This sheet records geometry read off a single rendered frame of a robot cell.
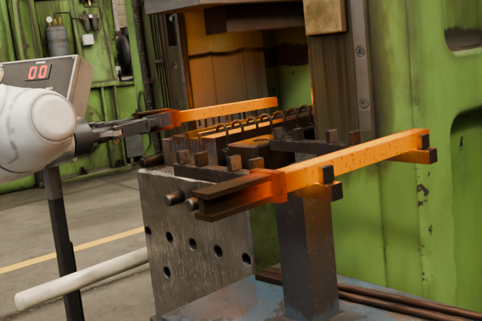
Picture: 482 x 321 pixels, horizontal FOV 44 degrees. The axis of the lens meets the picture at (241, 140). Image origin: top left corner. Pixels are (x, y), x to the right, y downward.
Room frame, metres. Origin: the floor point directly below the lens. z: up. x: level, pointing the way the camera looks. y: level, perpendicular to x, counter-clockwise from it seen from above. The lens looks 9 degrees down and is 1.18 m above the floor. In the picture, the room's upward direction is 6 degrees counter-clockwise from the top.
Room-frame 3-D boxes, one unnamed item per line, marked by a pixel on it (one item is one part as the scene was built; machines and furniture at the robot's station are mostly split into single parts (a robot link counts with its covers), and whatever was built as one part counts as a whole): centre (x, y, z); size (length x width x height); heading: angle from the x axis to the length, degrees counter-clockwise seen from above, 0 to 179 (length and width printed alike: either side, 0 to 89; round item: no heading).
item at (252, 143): (1.24, -0.04, 0.95); 0.12 x 0.08 x 0.06; 132
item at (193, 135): (1.45, -0.05, 0.99); 0.42 x 0.05 x 0.01; 132
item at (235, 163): (0.87, -0.08, 1.02); 0.23 x 0.06 x 0.02; 131
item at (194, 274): (1.43, -0.08, 0.69); 0.56 x 0.38 x 0.45; 132
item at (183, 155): (0.96, 0.00, 1.02); 0.23 x 0.06 x 0.02; 131
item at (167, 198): (1.25, 0.16, 0.87); 0.04 x 0.03 x 0.03; 132
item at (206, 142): (1.47, -0.04, 0.96); 0.42 x 0.20 x 0.09; 132
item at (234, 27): (1.48, -0.08, 1.24); 0.30 x 0.07 x 0.06; 132
